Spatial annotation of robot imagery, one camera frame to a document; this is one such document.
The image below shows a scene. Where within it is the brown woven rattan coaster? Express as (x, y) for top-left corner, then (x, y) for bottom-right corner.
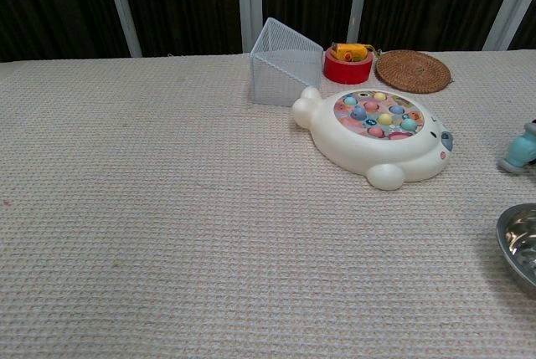
(375, 49), (452, 95)

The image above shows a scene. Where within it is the white wire mesh basket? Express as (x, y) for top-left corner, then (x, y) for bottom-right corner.
(250, 17), (324, 107)

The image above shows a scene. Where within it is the red round tin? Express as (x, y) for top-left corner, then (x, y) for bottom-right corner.
(322, 49), (374, 85)

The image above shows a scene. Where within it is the beige woven tablecloth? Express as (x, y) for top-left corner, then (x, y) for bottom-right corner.
(0, 49), (536, 359)

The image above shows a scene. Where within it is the stainless steel bowl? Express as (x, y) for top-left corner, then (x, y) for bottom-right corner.
(496, 203), (536, 290)

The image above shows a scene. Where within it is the white seal fishing toy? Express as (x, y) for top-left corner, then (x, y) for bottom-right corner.
(291, 85), (456, 192)

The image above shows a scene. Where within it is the light blue toy hammer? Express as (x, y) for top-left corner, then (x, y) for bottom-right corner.
(497, 120), (536, 174)

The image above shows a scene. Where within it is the yellow toy block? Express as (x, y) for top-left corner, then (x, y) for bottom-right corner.
(329, 42), (370, 63)

